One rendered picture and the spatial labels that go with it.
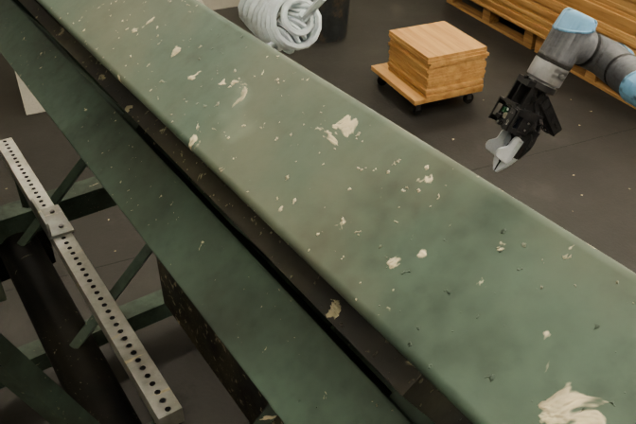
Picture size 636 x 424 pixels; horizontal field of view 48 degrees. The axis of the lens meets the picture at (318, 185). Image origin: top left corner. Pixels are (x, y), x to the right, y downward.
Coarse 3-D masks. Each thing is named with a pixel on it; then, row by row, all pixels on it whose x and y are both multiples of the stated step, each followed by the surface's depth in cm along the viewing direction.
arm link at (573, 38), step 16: (560, 16) 143; (576, 16) 140; (560, 32) 142; (576, 32) 141; (592, 32) 142; (544, 48) 144; (560, 48) 142; (576, 48) 142; (592, 48) 143; (560, 64) 143
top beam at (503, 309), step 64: (64, 0) 77; (128, 0) 70; (192, 0) 64; (128, 64) 63; (192, 64) 58; (256, 64) 54; (192, 128) 54; (256, 128) 50; (320, 128) 47; (384, 128) 44; (256, 192) 46; (320, 192) 44; (384, 192) 41; (448, 192) 39; (320, 256) 41; (384, 256) 39; (448, 256) 37; (512, 256) 35; (576, 256) 34; (384, 320) 37; (448, 320) 35; (512, 320) 34; (576, 320) 32; (448, 384) 33; (512, 384) 32; (576, 384) 31
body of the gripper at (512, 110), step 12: (516, 84) 148; (528, 84) 145; (540, 84) 145; (516, 96) 147; (528, 96) 146; (540, 96) 148; (504, 108) 150; (516, 108) 146; (528, 108) 149; (504, 120) 148; (516, 120) 147; (528, 120) 147; (540, 120) 149; (516, 132) 148; (528, 132) 149
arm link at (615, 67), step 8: (624, 56) 140; (632, 56) 139; (608, 64) 141; (616, 64) 139; (624, 64) 138; (632, 64) 137; (608, 72) 141; (616, 72) 138; (624, 72) 137; (632, 72) 135; (608, 80) 141; (616, 80) 138; (624, 80) 136; (632, 80) 134; (616, 88) 139; (624, 88) 136; (632, 88) 134; (624, 96) 137; (632, 96) 134; (632, 104) 135
